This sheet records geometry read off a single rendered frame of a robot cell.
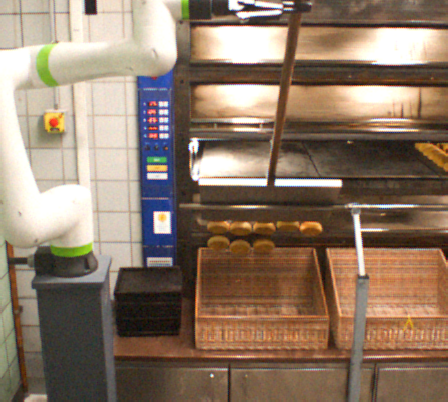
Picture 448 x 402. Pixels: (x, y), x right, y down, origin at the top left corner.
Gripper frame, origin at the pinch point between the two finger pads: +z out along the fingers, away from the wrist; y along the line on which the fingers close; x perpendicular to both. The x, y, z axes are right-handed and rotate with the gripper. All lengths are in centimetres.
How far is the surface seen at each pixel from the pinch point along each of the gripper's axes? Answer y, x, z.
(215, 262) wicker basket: 11, -165, -20
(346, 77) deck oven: -57, -113, 38
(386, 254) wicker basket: 9, -163, 61
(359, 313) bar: 47, -122, 36
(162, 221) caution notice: -5, -155, -45
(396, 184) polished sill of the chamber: -19, -144, 64
